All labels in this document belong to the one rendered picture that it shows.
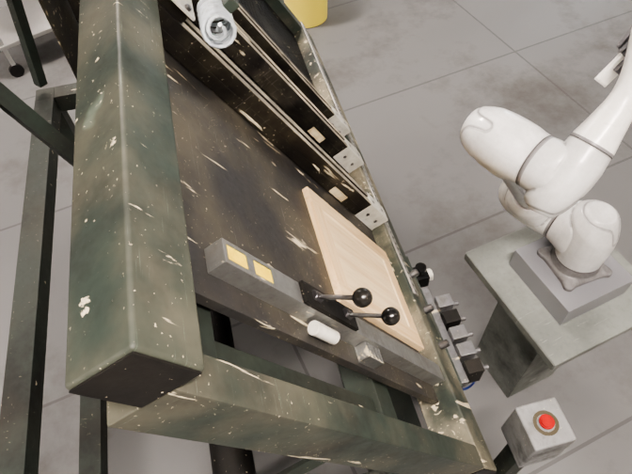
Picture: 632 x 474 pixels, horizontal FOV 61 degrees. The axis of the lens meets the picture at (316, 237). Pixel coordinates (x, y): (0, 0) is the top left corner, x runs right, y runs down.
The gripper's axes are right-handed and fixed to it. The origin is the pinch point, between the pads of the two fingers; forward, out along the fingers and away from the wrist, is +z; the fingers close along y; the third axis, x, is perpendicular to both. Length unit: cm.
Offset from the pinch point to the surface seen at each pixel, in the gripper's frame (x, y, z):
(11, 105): -109, -23, 90
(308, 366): 37, -47, 172
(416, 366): 3, 25, 80
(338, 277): -27, 15, 71
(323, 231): -31, 1, 69
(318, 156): -33, -26, 63
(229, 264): -64, 44, 56
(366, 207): -4, -34, 75
